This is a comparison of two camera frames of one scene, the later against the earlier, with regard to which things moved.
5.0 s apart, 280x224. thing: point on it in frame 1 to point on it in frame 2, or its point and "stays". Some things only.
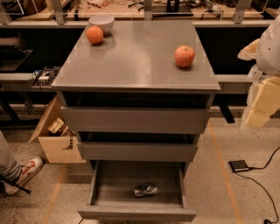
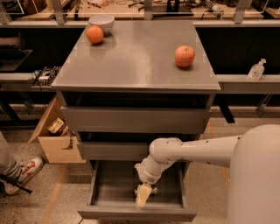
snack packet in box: (59, 126) stays
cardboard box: (58, 149) stays
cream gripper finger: (262, 102) to (143, 192)
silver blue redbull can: (146, 190) stays
